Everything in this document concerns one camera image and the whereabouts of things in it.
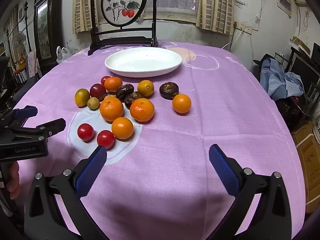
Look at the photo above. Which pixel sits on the dark brown water chestnut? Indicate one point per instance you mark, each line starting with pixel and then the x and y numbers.
pixel 169 90
pixel 132 98
pixel 124 92

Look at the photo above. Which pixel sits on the orange mandarin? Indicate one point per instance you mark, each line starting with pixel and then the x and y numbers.
pixel 111 108
pixel 122 128
pixel 181 103
pixel 113 84
pixel 142 109

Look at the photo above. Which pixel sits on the green-yellow tomato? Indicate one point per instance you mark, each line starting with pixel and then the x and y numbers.
pixel 82 97

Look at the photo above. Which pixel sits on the white oval plate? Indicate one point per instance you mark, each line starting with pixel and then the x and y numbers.
pixel 142 61

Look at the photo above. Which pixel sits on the beige brick-pattern curtain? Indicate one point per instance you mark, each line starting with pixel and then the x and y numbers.
pixel 215 5
pixel 82 10

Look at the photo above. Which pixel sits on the blue cloth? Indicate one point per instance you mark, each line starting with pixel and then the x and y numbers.
pixel 275 77

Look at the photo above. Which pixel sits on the purple tablecloth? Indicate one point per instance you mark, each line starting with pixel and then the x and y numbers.
pixel 175 142

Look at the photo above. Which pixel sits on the red cherry tomato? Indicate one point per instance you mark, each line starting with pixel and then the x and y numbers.
pixel 105 138
pixel 104 79
pixel 85 131

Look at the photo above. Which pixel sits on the white wall socket strip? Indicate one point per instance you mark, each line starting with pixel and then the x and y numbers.
pixel 243 28

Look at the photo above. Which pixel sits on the pink hanging cloth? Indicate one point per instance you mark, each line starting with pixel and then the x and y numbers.
pixel 31 63

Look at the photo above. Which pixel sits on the white plastic bag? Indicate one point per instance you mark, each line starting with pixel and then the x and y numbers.
pixel 62 55

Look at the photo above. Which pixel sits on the small green fruit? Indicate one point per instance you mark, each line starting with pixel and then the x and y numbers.
pixel 93 103

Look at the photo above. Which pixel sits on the black monitor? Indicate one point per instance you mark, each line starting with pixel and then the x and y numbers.
pixel 302 67

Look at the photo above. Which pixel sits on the person's left hand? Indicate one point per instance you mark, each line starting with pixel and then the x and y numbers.
pixel 14 180

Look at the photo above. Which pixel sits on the white framed wall notice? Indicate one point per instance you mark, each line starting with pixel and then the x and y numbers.
pixel 285 3

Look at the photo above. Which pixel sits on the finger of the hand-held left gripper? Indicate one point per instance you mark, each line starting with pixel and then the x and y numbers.
pixel 26 111
pixel 53 126

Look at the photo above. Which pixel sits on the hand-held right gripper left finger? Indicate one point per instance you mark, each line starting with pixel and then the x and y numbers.
pixel 91 172

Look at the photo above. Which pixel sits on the black hat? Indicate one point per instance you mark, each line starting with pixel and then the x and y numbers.
pixel 262 61

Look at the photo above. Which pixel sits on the yellow-orange mandarin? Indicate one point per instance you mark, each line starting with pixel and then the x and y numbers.
pixel 145 88

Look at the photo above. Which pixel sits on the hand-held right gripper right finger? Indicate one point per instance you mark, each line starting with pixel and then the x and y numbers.
pixel 225 172

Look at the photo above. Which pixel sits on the cardboard box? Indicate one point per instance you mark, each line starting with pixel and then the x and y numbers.
pixel 310 160

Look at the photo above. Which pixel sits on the small yellow fruit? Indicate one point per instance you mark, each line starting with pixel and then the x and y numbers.
pixel 109 96

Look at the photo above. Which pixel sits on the dark red tomato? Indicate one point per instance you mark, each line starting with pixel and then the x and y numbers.
pixel 97 91

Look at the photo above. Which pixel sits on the dark flat panel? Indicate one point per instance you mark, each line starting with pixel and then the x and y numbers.
pixel 3 70

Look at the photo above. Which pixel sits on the round painted screen black stand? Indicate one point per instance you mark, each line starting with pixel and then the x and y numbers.
pixel 122 2

